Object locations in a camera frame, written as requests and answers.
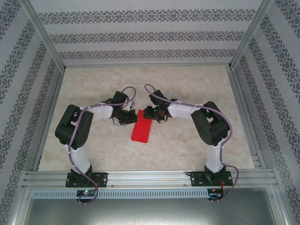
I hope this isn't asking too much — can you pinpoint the grey metal sheet panel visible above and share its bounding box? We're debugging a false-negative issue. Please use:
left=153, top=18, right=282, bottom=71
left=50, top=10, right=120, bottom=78
left=23, top=198, right=281, bottom=225

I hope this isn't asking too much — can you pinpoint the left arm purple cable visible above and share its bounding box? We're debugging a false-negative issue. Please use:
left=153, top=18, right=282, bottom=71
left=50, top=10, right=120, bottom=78
left=67, top=86, right=138, bottom=206

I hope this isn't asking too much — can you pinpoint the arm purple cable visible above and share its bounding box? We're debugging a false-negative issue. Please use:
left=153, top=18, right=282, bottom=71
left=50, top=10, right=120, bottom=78
left=67, top=86, right=138, bottom=206
left=144, top=83, right=241, bottom=203

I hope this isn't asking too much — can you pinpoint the aluminium mounting rail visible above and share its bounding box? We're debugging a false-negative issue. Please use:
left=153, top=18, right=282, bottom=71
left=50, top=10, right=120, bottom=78
left=22, top=170, right=278, bottom=188

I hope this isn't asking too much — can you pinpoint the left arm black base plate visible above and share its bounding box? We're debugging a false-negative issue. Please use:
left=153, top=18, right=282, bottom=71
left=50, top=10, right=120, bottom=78
left=65, top=172, right=109, bottom=188

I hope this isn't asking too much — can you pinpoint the aluminium side rail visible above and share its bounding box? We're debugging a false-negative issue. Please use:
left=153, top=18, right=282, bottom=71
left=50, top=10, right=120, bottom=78
left=226, top=67, right=267, bottom=170
left=31, top=69, right=66, bottom=172

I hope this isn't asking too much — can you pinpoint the slotted grey cable duct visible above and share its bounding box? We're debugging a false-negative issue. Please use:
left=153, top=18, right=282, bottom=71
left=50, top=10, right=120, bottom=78
left=31, top=188, right=225, bottom=200

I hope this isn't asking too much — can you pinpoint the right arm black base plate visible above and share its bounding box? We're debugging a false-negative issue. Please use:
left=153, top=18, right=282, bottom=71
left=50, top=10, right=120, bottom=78
left=190, top=171, right=234, bottom=188

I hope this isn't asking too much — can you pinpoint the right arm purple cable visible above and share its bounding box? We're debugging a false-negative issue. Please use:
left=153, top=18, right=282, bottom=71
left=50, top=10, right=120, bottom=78
left=144, top=83, right=241, bottom=203

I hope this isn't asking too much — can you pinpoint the aluminium frame post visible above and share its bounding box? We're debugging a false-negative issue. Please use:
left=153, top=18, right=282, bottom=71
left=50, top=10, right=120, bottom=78
left=228, top=0, right=274, bottom=70
left=20, top=0, right=67, bottom=71

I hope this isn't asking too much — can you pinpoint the aluminium frame beam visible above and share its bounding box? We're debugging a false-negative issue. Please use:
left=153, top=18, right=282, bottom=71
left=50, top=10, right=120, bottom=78
left=267, top=187, right=293, bottom=225
left=7, top=185, right=32, bottom=225

